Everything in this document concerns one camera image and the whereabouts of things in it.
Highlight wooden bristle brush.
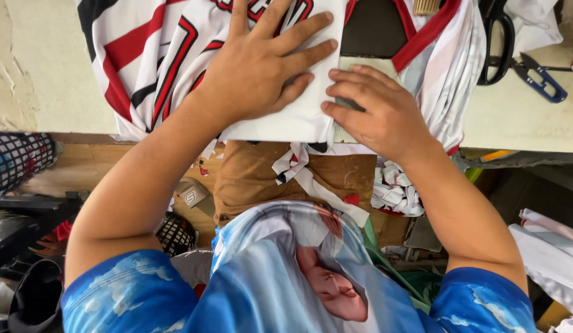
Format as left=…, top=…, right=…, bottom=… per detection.
left=412, top=0, right=442, bottom=16

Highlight stack of white garments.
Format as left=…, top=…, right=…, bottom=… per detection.
left=399, top=0, right=489, bottom=156

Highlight white cloth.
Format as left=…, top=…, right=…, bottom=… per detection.
left=504, top=0, right=564, bottom=58

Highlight beige sandal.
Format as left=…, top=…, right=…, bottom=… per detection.
left=174, top=177, right=216, bottom=219

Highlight grey metal folding board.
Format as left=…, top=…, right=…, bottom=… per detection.
left=334, top=0, right=409, bottom=144

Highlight green plastic bin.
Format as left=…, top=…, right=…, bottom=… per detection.
left=363, top=216, right=444, bottom=314

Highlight black metal stand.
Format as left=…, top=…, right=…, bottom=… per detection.
left=0, top=191, right=89, bottom=274

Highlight yellow orange object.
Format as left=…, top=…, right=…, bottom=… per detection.
left=480, top=150, right=519, bottom=163

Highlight person's blue printed shirt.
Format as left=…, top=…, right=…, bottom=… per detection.
left=60, top=200, right=539, bottom=333

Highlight pile of white fabric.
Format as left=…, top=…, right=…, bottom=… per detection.
left=508, top=208, right=573, bottom=333

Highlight black handled scissors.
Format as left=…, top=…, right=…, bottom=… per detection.
left=476, top=0, right=516, bottom=87

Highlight white red black striped jersey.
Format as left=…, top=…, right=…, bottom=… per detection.
left=76, top=0, right=463, bottom=155

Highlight heap of fabric scraps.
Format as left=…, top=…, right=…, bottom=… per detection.
left=370, top=158, right=427, bottom=217

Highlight blue thread snips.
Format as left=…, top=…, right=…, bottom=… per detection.
left=489, top=52, right=573, bottom=104

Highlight person's right hand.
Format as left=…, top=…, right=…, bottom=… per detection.
left=321, top=64, right=442, bottom=161

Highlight large black white mesh basket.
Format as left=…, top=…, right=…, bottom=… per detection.
left=0, top=132, right=59, bottom=194

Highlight white fabric scrap strip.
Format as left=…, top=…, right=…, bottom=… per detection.
left=272, top=142, right=371, bottom=228

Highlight small black white mesh basket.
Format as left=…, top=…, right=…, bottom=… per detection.
left=155, top=212, right=198, bottom=258

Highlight person's left hand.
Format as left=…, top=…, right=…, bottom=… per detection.
left=194, top=0, right=338, bottom=132

